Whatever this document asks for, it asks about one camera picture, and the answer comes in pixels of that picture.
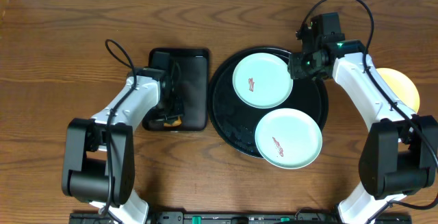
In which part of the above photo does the light green plate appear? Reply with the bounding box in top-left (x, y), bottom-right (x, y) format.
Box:
top-left (255, 108), bottom-right (322, 169)
top-left (232, 53), bottom-right (294, 109)

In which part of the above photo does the orange green sponge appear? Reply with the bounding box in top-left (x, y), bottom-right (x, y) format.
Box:
top-left (164, 116), bottom-right (182, 127)

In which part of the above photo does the light green front plate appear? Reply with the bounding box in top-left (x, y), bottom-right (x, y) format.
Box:
top-left (255, 108), bottom-right (322, 169)

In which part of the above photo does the yellow plate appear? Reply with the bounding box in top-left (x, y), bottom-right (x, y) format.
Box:
top-left (377, 68), bottom-right (420, 112)

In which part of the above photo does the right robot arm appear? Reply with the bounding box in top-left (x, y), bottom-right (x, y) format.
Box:
top-left (288, 13), bottom-right (437, 223)

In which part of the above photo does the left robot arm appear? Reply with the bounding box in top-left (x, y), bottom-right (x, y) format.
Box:
top-left (62, 52), bottom-right (184, 223)

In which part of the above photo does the black rectangular tray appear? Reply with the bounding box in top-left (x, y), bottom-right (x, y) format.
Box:
top-left (142, 48), bottom-right (209, 132)

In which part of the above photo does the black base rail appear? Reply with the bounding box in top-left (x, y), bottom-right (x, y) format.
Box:
top-left (68, 210), bottom-right (413, 224)

